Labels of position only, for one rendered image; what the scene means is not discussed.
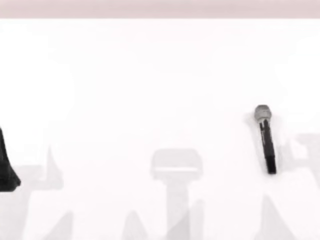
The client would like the black and white microphone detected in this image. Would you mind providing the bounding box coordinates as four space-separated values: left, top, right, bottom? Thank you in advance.
253 104 278 175

